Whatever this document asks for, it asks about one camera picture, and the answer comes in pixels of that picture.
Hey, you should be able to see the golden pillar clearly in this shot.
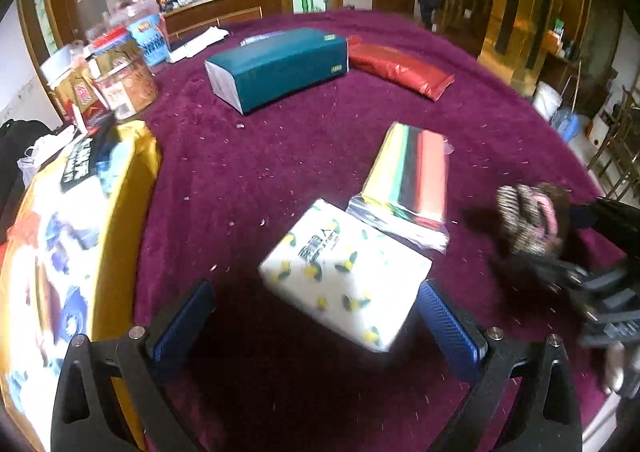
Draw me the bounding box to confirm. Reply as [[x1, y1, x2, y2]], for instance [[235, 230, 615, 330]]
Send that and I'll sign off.
[[477, 0, 593, 100]]

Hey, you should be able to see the purple tablecloth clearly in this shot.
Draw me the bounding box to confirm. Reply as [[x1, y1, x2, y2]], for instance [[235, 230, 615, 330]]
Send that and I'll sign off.
[[132, 8, 626, 452]]

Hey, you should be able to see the translucent white plastic bag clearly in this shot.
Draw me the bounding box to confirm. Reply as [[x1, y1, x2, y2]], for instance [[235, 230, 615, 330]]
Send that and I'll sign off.
[[17, 133, 74, 186]]

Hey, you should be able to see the teal tissue pack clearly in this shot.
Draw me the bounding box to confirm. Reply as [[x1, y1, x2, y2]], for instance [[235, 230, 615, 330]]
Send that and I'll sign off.
[[204, 27, 350, 116]]

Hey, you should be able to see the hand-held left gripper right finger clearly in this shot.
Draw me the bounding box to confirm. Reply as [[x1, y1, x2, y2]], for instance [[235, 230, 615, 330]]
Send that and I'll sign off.
[[417, 279, 585, 452]]

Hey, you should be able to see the wooden counter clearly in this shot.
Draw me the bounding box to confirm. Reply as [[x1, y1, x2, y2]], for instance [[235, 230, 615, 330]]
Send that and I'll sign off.
[[161, 0, 284, 36]]

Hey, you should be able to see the patterned hair scrunchie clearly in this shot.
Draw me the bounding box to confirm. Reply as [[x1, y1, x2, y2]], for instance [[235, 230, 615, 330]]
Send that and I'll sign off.
[[496, 183, 568, 259]]

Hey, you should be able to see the open red gold carton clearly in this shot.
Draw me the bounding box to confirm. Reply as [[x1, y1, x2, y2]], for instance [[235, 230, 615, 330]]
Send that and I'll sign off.
[[39, 55, 112, 129]]

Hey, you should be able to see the wooden chair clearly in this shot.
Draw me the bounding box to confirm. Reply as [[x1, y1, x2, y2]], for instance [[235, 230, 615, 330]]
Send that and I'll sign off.
[[587, 85, 640, 200]]

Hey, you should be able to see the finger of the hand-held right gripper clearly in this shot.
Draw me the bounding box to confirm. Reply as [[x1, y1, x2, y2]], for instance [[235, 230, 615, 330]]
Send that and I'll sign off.
[[530, 256, 629, 299], [569, 201, 607, 234]]

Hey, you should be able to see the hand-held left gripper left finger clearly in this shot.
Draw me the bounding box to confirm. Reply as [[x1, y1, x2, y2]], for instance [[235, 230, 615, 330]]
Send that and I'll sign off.
[[50, 279, 217, 452]]

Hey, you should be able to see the white lemon print tissue pack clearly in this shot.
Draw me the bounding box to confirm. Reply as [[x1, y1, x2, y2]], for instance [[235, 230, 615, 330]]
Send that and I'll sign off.
[[257, 198, 434, 354]]

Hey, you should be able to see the black sofa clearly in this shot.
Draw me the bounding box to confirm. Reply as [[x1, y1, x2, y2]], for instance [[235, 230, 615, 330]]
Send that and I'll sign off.
[[0, 119, 52, 193]]

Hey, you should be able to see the red plastic bag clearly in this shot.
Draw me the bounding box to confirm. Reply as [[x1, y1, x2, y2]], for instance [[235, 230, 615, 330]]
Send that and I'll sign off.
[[0, 212, 43, 273]]

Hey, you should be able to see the clear labelled plastic jar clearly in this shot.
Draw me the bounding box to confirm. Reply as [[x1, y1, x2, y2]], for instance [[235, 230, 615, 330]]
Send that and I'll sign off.
[[91, 50, 162, 121]]

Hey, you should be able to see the blue water jug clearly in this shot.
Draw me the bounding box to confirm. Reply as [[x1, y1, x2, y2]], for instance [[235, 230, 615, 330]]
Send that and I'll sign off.
[[551, 111, 582, 141]]

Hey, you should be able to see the multicoloured cloth pack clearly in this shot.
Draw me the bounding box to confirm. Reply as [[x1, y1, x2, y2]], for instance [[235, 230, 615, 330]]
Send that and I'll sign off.
[[346, 120, 452, 254]]

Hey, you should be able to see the black printed packet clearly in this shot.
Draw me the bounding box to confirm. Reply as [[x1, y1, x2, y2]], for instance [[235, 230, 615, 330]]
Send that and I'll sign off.
[[59, 129, 127, 194]]

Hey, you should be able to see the yellow cardboard box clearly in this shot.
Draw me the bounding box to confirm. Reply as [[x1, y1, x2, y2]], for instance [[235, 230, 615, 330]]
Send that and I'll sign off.
[[0, 119, 164, 452]]

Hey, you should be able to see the white napkin stack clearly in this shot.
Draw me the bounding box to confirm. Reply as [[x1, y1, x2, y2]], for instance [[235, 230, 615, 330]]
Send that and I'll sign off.
[[166, 26, 232, 64]]

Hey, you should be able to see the red foil packet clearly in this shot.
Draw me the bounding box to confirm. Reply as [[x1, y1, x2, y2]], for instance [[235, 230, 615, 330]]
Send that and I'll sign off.
[[346, 35, 457, 102]]

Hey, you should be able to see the white bucket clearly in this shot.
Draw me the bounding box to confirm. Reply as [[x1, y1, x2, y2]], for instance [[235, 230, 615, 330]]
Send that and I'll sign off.
[[531, 79, 564, 121]]

